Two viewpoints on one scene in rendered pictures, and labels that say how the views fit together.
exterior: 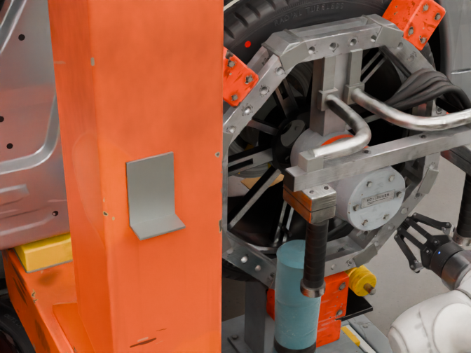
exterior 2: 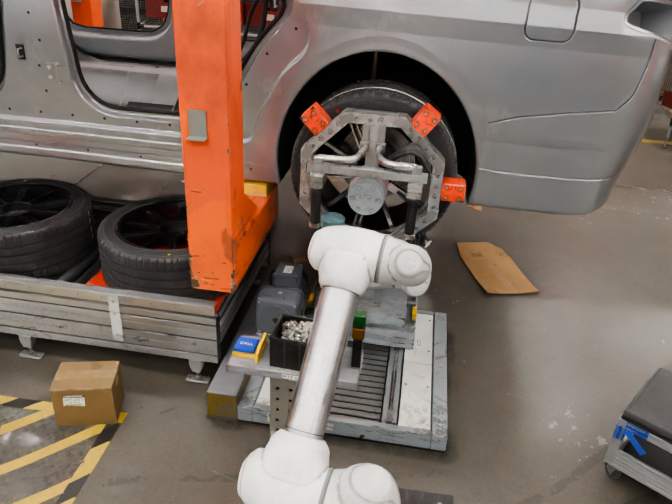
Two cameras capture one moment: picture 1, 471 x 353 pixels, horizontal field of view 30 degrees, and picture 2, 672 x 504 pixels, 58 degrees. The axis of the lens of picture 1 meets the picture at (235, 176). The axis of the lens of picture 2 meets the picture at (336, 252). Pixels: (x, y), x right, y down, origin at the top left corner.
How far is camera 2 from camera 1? 1.40 m
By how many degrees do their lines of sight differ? 31
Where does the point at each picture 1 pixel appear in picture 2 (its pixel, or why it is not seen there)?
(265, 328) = not seen: hidden behind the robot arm
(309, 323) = not seen: hidden behind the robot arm
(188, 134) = (212, 105)
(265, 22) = (347, 102)
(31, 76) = (248, 103)
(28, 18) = (250, 76)
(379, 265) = (492, 306)
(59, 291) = not seen: hidden behind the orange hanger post
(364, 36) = (387, 119)
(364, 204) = (357, 197)
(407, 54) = (415, 137)
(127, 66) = (188, 70)
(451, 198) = (579, 295)
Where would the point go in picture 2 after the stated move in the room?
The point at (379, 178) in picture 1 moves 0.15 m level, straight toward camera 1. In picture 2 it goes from (365, 187) to (334, 196)
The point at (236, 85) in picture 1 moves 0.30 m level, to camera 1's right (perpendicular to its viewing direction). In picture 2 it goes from (315, 124) to (384, 143)
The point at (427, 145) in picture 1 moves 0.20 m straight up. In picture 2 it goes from (383, 173) to (388, 116)
